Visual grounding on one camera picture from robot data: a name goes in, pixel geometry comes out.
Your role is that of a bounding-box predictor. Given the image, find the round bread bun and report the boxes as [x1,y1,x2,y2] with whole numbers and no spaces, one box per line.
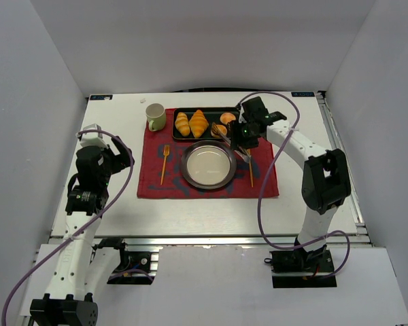
[211,124,227,138]
[220,112,237,125]

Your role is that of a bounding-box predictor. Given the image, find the metal serving tongs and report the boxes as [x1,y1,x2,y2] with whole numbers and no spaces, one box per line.
[221,135,252,163]

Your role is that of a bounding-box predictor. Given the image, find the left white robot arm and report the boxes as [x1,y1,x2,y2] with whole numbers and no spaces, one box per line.
[30,133,134,325]

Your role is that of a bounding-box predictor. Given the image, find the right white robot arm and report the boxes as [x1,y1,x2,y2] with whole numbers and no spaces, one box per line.
[228,111,352,255]

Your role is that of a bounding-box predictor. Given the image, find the orange plastic knife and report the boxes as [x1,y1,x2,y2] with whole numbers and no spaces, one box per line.
[248,159,254,188]

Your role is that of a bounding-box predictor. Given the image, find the right striped croissant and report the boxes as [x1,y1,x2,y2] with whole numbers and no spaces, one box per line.
[189,109,209,139]

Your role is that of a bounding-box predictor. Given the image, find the striped croissant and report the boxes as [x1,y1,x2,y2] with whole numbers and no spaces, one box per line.
[189,109,209,139]
[175,112,190,137]

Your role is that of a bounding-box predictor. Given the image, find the dark rimmed white plate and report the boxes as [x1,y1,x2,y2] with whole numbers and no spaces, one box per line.
[180,140,237,190]

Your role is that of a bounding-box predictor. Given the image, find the black rectangular tray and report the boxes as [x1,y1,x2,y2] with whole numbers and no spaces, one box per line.
[171,107,239,142]

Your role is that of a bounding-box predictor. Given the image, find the orange plastic fork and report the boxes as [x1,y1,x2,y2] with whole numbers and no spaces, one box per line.
[160,144,170,185]

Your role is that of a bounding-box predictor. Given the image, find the pale green mug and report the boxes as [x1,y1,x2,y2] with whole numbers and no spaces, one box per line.
[146,103,167,132]

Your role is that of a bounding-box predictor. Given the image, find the red patterned placemat cloth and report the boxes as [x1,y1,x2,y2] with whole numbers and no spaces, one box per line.
[137,109,274,200]

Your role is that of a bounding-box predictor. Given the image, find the left striped croissant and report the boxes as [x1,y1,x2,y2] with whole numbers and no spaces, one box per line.
[175,112,190,137]

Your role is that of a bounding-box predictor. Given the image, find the left blue table label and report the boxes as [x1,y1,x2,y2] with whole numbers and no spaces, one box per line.
[89,94,113,101]

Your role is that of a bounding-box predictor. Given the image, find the blue table label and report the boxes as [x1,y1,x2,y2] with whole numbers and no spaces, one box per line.
[89,94,113,101]
[291,92,315,98]

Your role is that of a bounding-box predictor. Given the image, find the right blue table label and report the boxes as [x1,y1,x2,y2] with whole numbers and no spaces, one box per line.
[291,92,315,98]

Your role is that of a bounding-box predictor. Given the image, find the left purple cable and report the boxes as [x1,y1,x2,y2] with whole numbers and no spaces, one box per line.
[3,131,136,326]

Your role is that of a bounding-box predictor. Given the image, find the purple cable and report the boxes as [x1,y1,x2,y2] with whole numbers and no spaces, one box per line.
[3,131,136,326]
[236,91,351,280]

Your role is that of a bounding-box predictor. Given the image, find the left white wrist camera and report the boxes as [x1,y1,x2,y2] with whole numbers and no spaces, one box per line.
[76,124,108,149]

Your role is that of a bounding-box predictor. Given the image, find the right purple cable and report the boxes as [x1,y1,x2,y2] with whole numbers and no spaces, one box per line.
[236,91,351,280]

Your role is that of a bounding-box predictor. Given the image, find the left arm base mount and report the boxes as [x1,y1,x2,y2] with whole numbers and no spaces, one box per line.
[92,238,154,285]

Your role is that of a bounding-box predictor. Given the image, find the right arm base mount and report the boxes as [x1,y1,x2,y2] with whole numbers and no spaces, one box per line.
[264,249,337,289]

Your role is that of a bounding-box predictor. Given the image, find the aluminium table frame rail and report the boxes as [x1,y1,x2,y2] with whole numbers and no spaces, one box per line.
[315,90,371,244]

